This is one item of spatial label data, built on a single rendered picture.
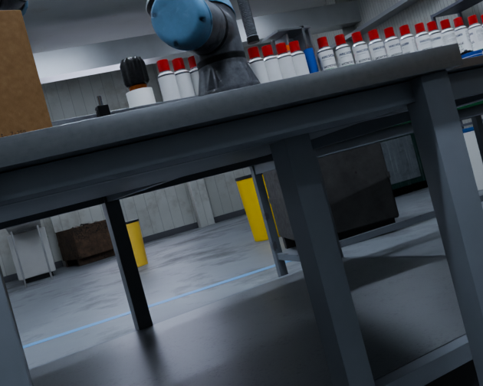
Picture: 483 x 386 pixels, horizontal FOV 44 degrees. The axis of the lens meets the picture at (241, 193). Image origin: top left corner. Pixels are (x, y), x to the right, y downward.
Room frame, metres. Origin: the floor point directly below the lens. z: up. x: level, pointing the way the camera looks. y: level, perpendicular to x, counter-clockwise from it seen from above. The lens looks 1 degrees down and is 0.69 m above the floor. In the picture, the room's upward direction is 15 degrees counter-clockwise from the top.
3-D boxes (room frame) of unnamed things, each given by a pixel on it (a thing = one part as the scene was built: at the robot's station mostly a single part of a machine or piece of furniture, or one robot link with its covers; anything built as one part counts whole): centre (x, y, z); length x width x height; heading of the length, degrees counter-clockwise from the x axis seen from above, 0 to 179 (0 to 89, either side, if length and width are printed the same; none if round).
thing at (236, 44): (1.38, -0.03, 1.05); 0.13 x 0.12 x 0.14; 160
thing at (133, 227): (7.42, 1.51, 0.29); 0.37 x 0.36 x 0.57; 18
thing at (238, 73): (1.39, -0.03, 0.93); 0.15 x 0.15 x 0.10
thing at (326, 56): (1.98, -0.39, 0.98); 0.05 x 0.05 x 0.20
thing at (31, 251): (9.82, 3.60, 0.56); 2.40 x 0.60 x 1.13; 20
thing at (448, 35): (2.26, -0.91, 0.98); 0.05 x 0.05 x 0.20
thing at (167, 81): (1.71, 0.12, 0.98); 0.05 x 0.05 x 0.20
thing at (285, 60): (1.90, -0.24, 0.98); 0.05 x 0.05 x 0.20
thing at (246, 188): (6.68, -0.20, 0.37); 0.49 x 0.47 x 0.74; 18
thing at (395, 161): (8.44, -1.44, 0.40); 2.12 x 1.86 x 0.80; 19
